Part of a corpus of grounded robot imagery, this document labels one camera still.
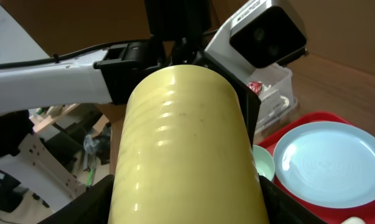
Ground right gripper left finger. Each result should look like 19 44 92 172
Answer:
39 174 114 224

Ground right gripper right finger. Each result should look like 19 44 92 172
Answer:
259 175 326 224

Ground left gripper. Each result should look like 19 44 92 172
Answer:
170 38 261 144

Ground green bowl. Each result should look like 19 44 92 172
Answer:
252 145 275 182

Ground red snack wrapper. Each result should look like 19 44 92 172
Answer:
248 81 263 95

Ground yellow plastic cup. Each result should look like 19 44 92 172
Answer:
108 65 269 223

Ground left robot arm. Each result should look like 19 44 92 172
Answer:
0 1 261 138

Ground light blue plate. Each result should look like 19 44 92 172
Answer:
273 121 375 208

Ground white plastic spoon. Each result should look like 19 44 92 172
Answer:
341 217 366 224

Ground clear plastic bin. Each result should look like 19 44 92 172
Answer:
245 63 297 134

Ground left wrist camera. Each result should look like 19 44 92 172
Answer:
205 0 307 82

